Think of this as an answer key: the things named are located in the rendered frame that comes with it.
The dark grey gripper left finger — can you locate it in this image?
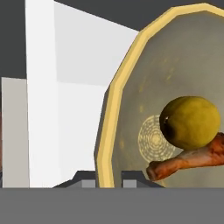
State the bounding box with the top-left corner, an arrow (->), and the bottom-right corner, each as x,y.
52,170 -> 97,189

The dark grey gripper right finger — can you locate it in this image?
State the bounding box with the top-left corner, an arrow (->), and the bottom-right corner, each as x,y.
121,170 -> 165,189

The yellow-rimmed grey bowl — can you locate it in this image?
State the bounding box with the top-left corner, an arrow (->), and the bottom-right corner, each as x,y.
94,2 -> 224,189

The brown chicken drumstick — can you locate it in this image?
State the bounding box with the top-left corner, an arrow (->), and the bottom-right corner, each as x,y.
145,132 -> 224,182

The yellow lemon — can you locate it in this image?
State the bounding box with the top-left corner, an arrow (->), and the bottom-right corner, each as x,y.
158,95 -> 221,151

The white fridge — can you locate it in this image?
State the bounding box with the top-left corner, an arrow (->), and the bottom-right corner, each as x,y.
24,0 -> 140,189

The pale grey cupboard panel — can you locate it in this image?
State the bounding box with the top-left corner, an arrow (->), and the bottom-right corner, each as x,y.
0,76 -> 31,189

